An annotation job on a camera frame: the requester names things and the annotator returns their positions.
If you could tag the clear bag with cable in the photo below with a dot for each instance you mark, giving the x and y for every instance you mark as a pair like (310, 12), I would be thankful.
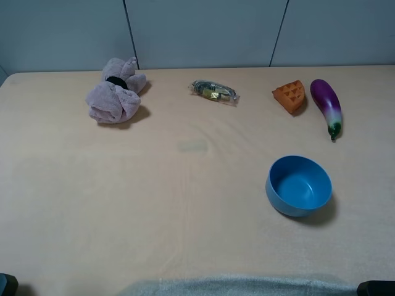
(215, 92)

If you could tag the pink folded towel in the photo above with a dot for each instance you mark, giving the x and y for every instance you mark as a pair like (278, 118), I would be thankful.
(115, 99)

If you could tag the orange waffle toy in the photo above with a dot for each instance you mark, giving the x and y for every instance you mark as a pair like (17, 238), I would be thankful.
(291, 96)

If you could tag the black object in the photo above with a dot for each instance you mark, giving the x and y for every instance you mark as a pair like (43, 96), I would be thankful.
(8, 285)
(376, 288)

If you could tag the black object bottom left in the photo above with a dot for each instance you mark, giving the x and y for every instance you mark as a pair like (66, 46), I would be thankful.
(8, 285)

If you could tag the purple toy eggplant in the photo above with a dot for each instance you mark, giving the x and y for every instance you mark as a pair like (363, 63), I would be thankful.
(327, 101)

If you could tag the black object bottom right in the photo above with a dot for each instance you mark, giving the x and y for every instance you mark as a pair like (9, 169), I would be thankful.
(376, 288)

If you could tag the blue plastic bowl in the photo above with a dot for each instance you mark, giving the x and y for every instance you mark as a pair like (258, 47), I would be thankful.
(297, 186)

